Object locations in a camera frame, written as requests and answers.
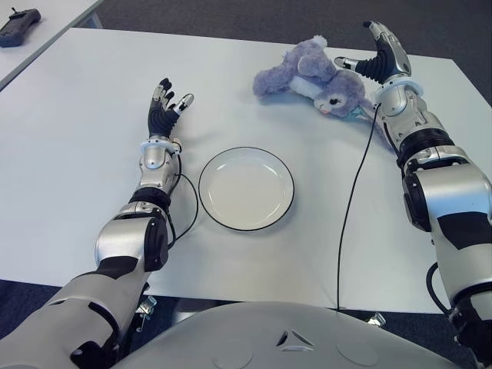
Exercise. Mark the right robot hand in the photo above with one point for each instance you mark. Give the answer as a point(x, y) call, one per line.
point(384, 65)

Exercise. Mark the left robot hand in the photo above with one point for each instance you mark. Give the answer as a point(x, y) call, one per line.
point(159, 119)

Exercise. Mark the purple plush bunny doll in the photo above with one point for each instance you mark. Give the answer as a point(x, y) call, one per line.
point(334, 86)

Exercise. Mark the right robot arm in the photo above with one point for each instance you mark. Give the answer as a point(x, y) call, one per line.
point(446, 192)

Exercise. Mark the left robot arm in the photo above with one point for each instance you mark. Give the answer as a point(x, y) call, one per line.
point(123, 238)

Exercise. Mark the white plate black rim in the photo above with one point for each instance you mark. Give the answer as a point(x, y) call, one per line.
point(246, 188)

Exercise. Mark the white side table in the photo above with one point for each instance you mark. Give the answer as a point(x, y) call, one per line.
point(57, 23)

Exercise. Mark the black handheld remote controller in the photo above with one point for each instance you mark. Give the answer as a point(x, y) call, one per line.
point(19, 28)

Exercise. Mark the metal table clamp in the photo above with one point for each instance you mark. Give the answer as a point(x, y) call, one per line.
point(376, 319)
point(146, 307)

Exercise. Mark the grey robot torso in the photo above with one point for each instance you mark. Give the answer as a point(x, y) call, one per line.
point(288, 346)

